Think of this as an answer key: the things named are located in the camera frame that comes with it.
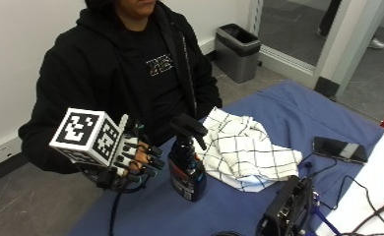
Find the black spray bottle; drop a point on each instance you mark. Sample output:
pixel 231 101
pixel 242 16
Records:
pixel 187 170

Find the white marker cube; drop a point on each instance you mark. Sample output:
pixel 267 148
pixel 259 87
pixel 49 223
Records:
pixel 79 131

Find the white checked cloth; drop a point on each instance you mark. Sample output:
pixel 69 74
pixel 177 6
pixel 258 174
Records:
pixel 243 150

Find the the person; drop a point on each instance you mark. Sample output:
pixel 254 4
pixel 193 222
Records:
pixel 111 65

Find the black round object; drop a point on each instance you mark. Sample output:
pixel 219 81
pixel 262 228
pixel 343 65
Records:
pixel 225 233

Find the blue tablecloth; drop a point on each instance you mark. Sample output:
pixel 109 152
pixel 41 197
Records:
pixel 286 111

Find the grey trash bin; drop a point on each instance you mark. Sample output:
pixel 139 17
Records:
pixel 237 59

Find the black electronic box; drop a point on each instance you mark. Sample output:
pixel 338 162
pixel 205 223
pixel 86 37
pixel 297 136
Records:
pixel 286 209

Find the black smartphone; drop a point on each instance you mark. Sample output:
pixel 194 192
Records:
pixel 339 149

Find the white wall trunking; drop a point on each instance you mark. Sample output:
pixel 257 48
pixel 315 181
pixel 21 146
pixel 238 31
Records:
pixel 2 150

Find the white door frame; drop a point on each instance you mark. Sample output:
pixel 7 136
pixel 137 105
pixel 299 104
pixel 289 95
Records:
pixel 330 59

